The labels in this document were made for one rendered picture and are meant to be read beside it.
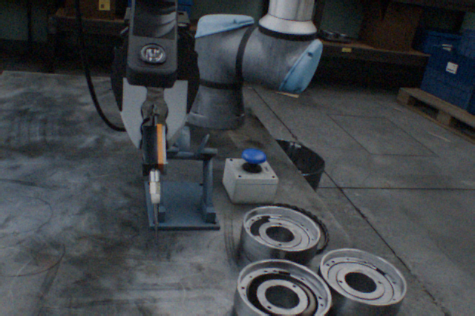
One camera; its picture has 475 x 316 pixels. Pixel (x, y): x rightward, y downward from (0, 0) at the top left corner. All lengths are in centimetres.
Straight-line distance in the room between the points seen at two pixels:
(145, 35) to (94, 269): 29
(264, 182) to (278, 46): 30
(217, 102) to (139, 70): 59
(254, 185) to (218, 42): 36
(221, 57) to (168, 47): 54
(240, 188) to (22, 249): 32
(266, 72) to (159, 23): 51
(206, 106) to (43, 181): 40
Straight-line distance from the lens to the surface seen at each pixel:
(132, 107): 55
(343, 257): 64
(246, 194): 76
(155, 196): 54
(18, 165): 83
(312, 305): 55
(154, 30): 47
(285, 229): 67
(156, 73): 44
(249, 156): 75
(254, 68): 97
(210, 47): 100
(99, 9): 398
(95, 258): 62
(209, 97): 102
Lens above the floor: 118
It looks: 25 degrees down
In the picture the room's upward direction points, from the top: 9 degrees clockwise
